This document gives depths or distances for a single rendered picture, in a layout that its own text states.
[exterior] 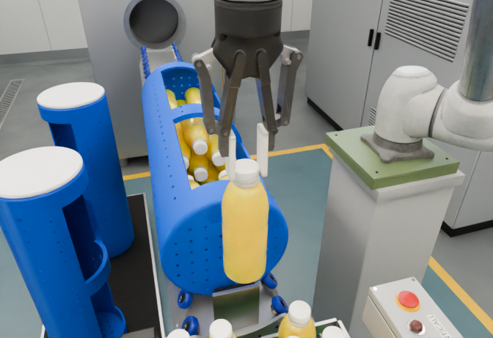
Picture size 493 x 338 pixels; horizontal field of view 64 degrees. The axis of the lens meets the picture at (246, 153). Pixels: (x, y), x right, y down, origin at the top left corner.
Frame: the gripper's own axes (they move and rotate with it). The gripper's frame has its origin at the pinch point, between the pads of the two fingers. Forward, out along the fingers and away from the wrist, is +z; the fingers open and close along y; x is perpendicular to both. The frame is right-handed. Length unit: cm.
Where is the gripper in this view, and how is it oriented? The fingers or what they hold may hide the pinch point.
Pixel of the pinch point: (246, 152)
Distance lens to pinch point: 53.3
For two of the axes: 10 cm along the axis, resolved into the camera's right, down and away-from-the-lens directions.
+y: -9.7, 1.2, -2.2
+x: 2.5, 5.1, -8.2
